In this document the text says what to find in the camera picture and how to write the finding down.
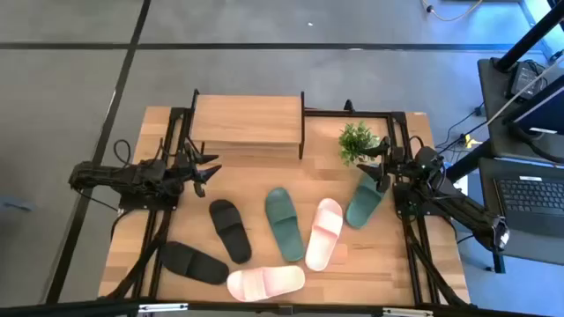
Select black aluminium rig frame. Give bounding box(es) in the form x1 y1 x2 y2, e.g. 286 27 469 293
0 107 564 317

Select white cable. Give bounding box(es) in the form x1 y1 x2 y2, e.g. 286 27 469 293
486 55 564 127

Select dark flat monitor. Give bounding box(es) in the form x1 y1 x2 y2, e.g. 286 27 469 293
506 83 564 137

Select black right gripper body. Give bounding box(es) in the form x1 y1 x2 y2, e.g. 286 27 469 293
388 146 416 182

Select dark laptop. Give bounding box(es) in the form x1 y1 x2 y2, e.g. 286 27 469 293
493 173 564 239

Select thick black cable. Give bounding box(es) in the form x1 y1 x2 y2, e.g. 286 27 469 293
506 121 564 165

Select wooden shelf with black legs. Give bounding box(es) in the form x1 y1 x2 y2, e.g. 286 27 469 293
189 89 307 160

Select green potted plant white pot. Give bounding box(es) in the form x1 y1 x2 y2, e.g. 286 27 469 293
338 121 382 167

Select black slide sandal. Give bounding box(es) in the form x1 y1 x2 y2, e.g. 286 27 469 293
159 240 230 285
208 198 253 265

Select pink slide sandal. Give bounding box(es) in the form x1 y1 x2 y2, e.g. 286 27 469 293
304 197 345 272
226 265 307 303

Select yellow cable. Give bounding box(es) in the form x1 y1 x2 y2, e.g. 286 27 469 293
420 0 485 23

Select green slide sandal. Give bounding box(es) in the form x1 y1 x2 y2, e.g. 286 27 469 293
264 187 306 263
345 173 389 230

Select black metal pole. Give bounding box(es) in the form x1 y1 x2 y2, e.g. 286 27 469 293
444 139 494 182
493 0 564 74

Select black power adapter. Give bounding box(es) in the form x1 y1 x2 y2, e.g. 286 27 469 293
509 61 544 100

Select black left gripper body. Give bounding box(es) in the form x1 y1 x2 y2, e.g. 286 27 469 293
165 148 198 195

